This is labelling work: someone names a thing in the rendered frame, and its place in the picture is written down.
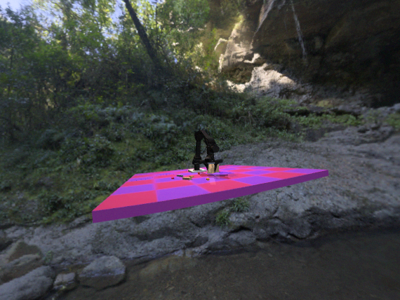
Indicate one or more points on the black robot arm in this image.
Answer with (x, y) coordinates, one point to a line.
(211, 148)

